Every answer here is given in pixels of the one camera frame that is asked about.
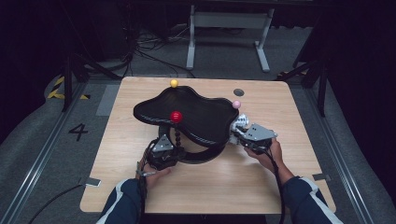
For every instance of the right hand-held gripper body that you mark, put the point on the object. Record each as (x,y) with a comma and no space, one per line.
(258,137)

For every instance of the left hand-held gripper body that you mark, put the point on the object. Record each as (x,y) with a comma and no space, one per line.
(162,155)

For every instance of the white and grey knitted cloth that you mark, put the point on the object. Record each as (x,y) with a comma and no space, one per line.
(241,119)

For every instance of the black two-tier wavy tray stand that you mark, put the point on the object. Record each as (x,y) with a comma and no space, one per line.
(199,115)

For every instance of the person's left hand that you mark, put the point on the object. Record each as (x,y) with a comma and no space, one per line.
(154,176)

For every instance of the person's right hand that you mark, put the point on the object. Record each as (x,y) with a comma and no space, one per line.
(272,158)

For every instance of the pink ball knob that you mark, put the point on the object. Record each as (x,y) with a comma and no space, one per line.
(236,104)

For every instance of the grey table grommet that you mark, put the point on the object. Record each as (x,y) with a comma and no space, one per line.
(238,92)

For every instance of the red ball knob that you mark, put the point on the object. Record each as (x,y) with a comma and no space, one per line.
(176,116)

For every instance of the yellow ball knob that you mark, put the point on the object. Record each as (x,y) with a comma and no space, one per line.
(174,83)

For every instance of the grey tape piece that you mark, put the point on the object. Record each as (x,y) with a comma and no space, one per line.
(321,177)
(91,182)

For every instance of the black tripod stand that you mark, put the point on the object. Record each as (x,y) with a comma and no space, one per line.
(322,93)
(67,87)

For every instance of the yellow black hazard tape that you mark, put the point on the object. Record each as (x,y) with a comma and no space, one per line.
(57,93)

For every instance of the dark curtain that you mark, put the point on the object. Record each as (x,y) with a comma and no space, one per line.
(364,62)
(25,46)

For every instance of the metal floor rail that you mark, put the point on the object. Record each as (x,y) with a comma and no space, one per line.
(43,155)
(340,155)

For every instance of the grey metal desk frame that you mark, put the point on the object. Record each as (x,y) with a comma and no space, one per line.
(230,20)

